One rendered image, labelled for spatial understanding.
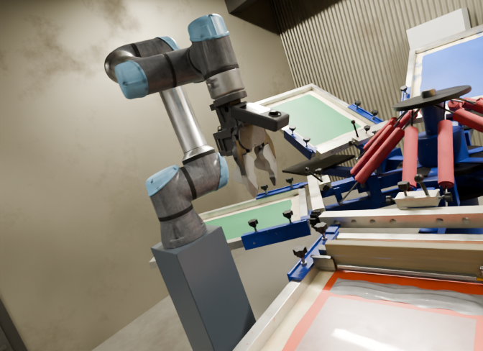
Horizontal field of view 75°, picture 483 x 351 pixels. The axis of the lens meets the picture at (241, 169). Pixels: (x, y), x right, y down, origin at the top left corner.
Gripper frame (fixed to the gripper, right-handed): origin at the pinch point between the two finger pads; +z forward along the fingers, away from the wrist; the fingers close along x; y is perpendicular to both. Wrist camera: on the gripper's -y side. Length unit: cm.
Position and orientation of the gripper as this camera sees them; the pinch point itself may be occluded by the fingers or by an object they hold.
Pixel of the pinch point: (266, 185)
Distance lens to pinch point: 66.4
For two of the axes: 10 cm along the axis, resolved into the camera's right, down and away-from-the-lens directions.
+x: -7.0, 3.5, -6.2
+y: -6.4, 0.8, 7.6
